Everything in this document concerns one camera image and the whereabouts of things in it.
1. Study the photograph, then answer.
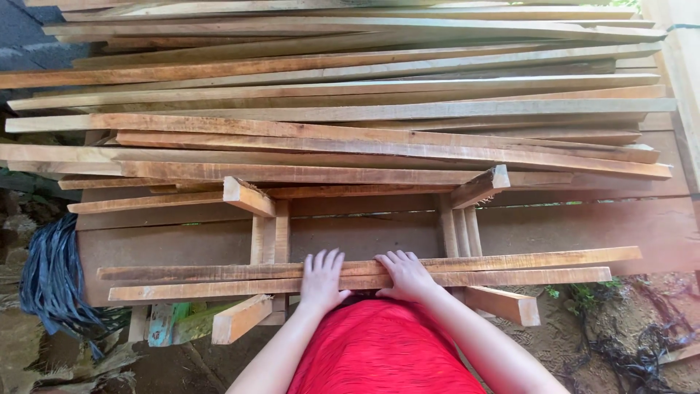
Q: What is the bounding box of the bundle of blue plastic strips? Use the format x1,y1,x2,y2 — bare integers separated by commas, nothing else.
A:
19,212,131,360

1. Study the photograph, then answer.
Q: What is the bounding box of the person's left hand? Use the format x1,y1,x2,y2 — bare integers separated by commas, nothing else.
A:
299,249,352,317

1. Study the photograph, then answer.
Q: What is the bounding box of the red garment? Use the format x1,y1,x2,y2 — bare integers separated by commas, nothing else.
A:
287,294,487,394

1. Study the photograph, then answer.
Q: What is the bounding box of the long single wooden slat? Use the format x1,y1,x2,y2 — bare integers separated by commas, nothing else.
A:
97,246,643,282
108,266,613,302

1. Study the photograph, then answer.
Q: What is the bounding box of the wooden support rack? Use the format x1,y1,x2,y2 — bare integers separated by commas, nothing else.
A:
436,165,541,327
211,175,292,345

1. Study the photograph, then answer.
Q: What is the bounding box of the pale wooden post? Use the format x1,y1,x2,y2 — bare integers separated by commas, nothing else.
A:
639,0,700,193

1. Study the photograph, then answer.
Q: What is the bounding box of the person's right hand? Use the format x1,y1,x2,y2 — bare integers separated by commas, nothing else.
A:
373,250,442,304

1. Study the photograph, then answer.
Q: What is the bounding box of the wide brown wooden board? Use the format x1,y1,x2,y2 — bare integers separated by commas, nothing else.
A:
75,186,700,308

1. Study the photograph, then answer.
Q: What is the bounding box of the grey tarpaulin sheet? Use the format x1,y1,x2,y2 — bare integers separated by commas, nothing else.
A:
0,0,92,73

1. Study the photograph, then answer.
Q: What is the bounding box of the green painted wood piece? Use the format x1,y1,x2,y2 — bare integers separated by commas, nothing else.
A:
172,300,244,346

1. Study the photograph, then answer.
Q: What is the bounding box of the pile of rough timber strips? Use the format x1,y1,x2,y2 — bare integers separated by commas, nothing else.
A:
0,0,679,215

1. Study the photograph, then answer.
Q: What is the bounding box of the teal painted wood piece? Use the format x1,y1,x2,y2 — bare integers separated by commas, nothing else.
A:
147,302,190,348

